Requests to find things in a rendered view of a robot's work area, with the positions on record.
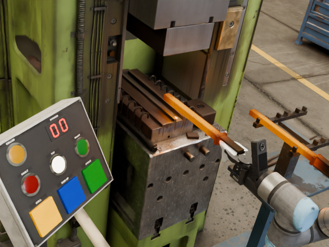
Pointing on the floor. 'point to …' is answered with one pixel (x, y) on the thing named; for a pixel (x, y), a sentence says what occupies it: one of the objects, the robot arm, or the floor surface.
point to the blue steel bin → (316, 24)
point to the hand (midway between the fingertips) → (224, 140)
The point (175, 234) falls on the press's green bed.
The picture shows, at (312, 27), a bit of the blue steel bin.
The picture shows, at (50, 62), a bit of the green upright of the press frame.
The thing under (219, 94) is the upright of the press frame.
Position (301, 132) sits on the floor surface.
